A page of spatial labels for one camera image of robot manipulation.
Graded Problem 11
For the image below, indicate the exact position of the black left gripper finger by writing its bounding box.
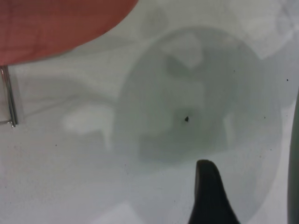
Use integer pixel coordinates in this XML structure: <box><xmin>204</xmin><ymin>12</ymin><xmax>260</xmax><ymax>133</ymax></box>
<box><xmin>188</xmin><ymin>159</ymin><xmax>242</xmax><ymax>224</ymax></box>

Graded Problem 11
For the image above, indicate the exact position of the pink plastic plate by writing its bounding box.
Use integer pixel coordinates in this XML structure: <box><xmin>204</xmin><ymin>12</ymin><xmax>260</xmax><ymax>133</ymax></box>
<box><xmin>0</xmin><ymin>0</ymin><xmax>139</xmax><ymax>66</ymax></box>

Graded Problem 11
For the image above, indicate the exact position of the metal wire plate rack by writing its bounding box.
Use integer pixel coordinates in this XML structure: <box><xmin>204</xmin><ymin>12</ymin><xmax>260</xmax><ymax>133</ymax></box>
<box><xmin>0</xmin><ymin>65</ymin><xmax>18</xmax><ymax>128</ymax></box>

